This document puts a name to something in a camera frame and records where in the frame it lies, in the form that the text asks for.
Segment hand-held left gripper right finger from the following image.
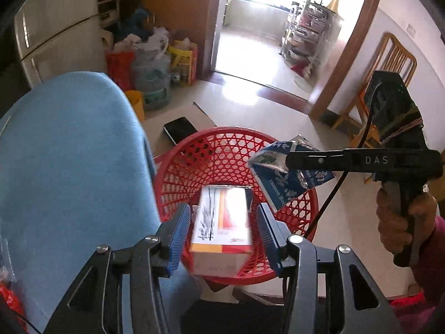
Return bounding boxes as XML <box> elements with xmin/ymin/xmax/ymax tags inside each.
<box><xmin>256</xmin><ymin>203</ymin><xmax>404</xmax><ymax>334</ymax></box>

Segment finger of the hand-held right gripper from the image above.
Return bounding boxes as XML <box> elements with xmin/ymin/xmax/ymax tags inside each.
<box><xmin>285</xmin><ymin>149</ymin><xmax>346</xmax><ymax>172</ymax></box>

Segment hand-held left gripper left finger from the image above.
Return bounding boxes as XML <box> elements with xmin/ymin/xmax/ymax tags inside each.
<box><xmin>45</xmin><ymin>203</ymin><xmax>192</xmax><ymax>334</ymax></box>

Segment blue and white snack packet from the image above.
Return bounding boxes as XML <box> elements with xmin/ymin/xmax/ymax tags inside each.
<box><xmin>248</xmin><ymin>134</ymin><xmax>336</xmax><ymax>213</ymax></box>

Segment white and orange carton box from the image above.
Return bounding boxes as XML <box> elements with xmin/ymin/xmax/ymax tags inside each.
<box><xmin>189</xmin><ymin>185</ymin><xmax>254</xmax><ymax>279</ymax></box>

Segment red plastic basket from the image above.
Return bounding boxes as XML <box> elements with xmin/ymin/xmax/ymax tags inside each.
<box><xmin>153</xmin><ymin>126</ymin><xmax>318</xmax><ymax>288</ymax></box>

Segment person's right forearm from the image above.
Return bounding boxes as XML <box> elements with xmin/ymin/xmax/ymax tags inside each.
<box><xmin>408</xmin><ymin>214</ymin><xmax>445</xmax><ymax>307</ymax></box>

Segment person's right hand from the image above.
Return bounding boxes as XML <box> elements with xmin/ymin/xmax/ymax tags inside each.
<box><xmin>376</xmin><ymin>184</ymin><xmax>439</xmax><ymax>256</ymax></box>

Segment black smartphone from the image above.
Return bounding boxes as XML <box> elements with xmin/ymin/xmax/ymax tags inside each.
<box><xmin>163</xmin><ymin>116</ymin><xmax>199</xmax><ymax>146</ymax></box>

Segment wooden chair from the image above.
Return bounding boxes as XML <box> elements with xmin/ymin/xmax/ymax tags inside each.
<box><xmin>332</xmin><ymin>32</ymin><xmax>418</xmax><ymax>147</ymax></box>

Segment blue tablecloth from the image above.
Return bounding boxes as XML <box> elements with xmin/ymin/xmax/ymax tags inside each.
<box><xmin>0</xmin><ymin>71</ymin><xmax>202</xmax><ymax>334</ymax></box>

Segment yellow plastic bin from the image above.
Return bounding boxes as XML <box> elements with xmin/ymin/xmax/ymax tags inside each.
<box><xmin>125</xmin><ymin>90</ymin><xmax>146</xmax><ymax>122</ymax></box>

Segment yellow printed bag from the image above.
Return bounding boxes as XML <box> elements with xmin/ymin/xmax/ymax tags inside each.
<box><xmin>168</xmin><ymin>40</ymin><xmax>199</xmax><ymax>86</ymax></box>

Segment red shopping bag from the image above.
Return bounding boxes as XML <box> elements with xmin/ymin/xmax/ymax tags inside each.
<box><xmin>106</xmin><ymin>50</ymin><xmax>136</xmax><ymax>91</ymax></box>

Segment wooden cabinet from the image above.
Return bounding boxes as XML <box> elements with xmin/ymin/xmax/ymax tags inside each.
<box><xmin>97</xmin><ymin>0</ymin><xmax>223</xmax><ymax>80</ymax></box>

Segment white plastic bags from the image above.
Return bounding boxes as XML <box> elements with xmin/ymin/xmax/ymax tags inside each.
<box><xmin>115</xmin><ymin>28</ymin><xmax>171</xmax><ymax>54</ymax></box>

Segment blue cloth bundle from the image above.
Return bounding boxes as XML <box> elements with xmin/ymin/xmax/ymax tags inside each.
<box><xmin>116</xmin><ymin>7</ymin><xmax>155</xmax><ymax>42</ymax></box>

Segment two-door refrigerator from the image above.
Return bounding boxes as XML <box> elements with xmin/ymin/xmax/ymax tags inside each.
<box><xmin>14</xmin><ymin>0</ymin><xmax>108</xmax><ymax>89</ymax></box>

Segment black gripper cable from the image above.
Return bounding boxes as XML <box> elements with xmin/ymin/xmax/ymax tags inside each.
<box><xmin>304</xmin><ymin>83</ymin><xmax>379</xmax><ymax>242</ymax></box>

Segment wooden door frame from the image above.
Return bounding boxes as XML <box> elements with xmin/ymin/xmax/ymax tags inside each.
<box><xmin>203</xmin><ymin>0</ymin><xmax>387</xmax><ymax>123</ymax></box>

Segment metal wire rack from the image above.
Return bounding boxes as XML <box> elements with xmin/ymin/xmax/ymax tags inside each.
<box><xmin>280</xmin><ymin>0</ymin><xmax>343</xmax><ymax>77</ymax></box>

